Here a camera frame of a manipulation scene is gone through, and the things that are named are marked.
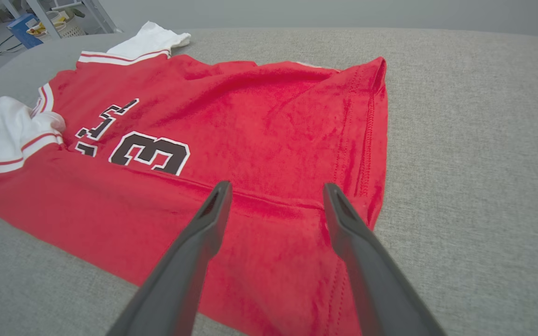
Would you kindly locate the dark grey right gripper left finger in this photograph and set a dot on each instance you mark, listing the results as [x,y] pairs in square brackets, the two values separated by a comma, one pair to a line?
[180,280]

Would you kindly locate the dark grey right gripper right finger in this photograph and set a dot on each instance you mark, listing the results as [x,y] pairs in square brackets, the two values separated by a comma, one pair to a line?
[381,294]

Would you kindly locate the red and white jersey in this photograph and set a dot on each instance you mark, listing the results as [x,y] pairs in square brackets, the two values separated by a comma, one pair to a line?
[250,116]

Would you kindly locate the grey fabric sofa cushion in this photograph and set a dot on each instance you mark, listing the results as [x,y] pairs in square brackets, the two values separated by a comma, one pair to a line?
[474,163]

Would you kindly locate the white perforated waste basket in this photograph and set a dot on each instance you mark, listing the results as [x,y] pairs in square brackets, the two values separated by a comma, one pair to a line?
[70,30]

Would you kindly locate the yellow snack wrapper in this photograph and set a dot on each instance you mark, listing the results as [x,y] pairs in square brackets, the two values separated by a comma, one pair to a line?
[36,29]

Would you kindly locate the white partition board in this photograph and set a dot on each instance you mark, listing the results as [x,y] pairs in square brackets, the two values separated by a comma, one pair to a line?
[297,11]

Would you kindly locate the blue cardboard box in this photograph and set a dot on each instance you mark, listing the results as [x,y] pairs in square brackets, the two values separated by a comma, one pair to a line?
[22,31]

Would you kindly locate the white metal desk frame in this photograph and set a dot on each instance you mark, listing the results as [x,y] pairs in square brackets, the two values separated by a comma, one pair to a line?
[47,16]

